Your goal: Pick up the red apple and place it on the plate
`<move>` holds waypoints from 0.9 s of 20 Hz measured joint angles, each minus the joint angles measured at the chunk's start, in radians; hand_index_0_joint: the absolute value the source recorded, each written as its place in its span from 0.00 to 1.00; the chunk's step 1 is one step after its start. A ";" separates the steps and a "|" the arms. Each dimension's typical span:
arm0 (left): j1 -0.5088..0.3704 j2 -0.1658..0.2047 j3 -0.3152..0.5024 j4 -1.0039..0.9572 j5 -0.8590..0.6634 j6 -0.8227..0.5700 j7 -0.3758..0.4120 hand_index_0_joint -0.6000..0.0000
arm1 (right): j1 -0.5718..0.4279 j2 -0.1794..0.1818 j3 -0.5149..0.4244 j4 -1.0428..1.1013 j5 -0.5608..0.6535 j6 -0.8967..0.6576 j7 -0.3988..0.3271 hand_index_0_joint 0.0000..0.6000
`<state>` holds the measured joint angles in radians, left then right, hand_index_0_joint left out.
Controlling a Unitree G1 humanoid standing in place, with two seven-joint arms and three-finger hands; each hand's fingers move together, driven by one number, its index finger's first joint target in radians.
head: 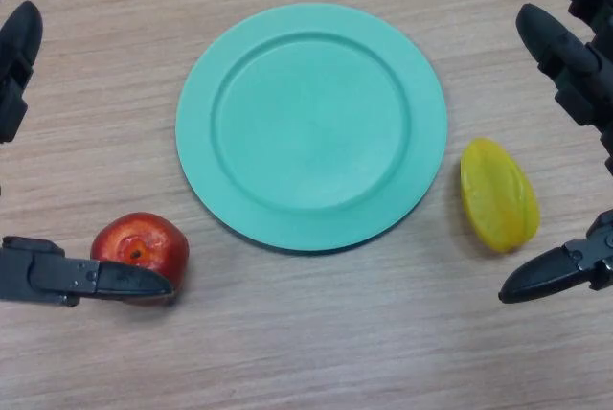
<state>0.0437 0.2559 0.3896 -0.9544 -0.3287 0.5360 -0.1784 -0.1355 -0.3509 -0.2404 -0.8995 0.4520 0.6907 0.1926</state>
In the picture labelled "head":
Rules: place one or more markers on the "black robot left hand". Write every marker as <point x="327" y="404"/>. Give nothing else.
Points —
<point x="48" y="276"/>

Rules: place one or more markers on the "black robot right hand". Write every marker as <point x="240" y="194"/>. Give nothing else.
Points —
<point x="574" y="89"/>

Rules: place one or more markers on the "red apple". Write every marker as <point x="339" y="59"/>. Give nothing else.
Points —
<point x="146" y="235"/>

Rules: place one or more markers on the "green round plate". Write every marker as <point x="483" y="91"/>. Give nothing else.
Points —
<point x="311" y="132"/>

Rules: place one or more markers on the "yellow starfruit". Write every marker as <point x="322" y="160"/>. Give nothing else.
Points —
<point x="498" y="199"/>

